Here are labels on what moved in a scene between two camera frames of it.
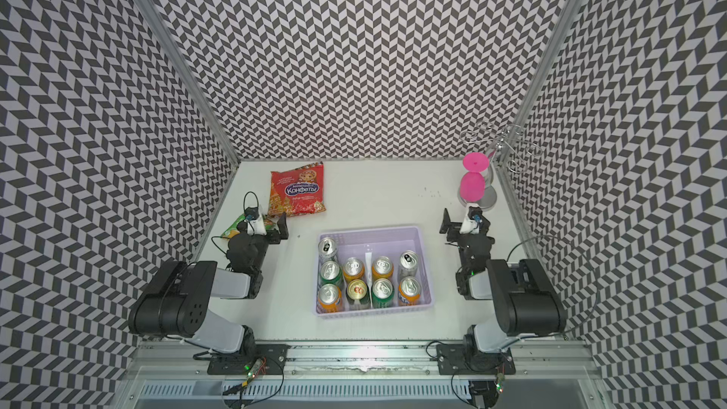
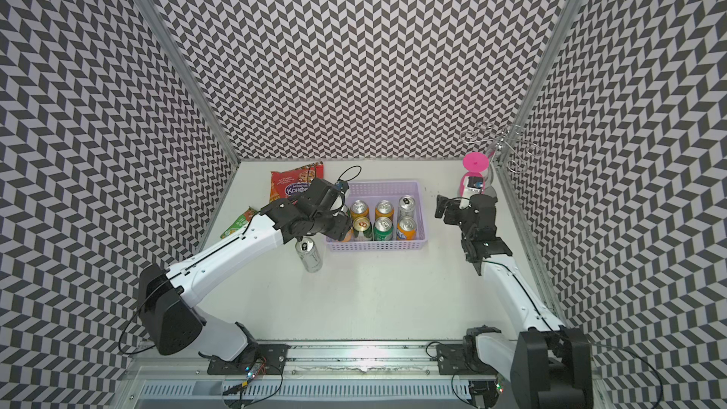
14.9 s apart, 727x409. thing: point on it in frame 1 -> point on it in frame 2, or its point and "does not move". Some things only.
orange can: [353, 269] -> [359, 208]
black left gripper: [283, 231] -> [343, 223]
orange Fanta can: [409, 293] -> [406, 229]
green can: [382, 293] -> [382, 229]
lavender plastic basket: [368, 244] -> [374, 192]
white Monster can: [327, 250] -> [310, 256]
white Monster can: [408, 265] -> [407, 205]
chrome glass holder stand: [507, 149] does not move
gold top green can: [358, 294] -> [362, 229]
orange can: [382, 267] -> [384, 208]
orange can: [329, 299] -> [349, 236]
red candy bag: [297, 191] does not move
